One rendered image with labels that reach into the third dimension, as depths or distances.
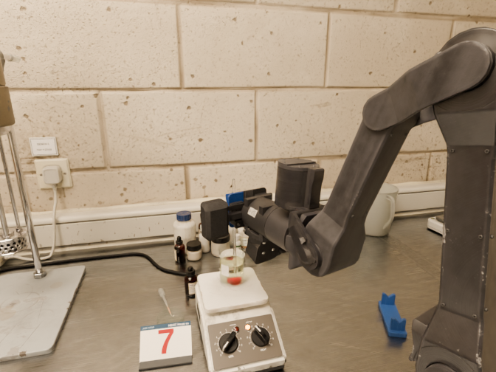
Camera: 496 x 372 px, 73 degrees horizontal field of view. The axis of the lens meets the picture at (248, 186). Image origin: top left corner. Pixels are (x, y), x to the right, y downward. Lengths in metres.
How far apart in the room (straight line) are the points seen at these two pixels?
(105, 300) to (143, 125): 0.48
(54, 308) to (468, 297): 0.75
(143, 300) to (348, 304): 0.46
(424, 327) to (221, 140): 0.81
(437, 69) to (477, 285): 0.18
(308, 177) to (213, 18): 0.70
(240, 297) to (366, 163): 0.38
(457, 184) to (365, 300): 0.55
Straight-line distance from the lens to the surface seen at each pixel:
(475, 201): 0.33
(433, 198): 1.42
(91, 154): 1.06
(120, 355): 0.71
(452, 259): 0.34
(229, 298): 0.65
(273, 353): 0.63
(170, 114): 1.02
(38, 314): 0.86
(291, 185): 0.44
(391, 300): 0.81
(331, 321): 0.76
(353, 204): 0.38
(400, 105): 0.34
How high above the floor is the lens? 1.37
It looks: 17 degrees down
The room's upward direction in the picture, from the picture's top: straight up
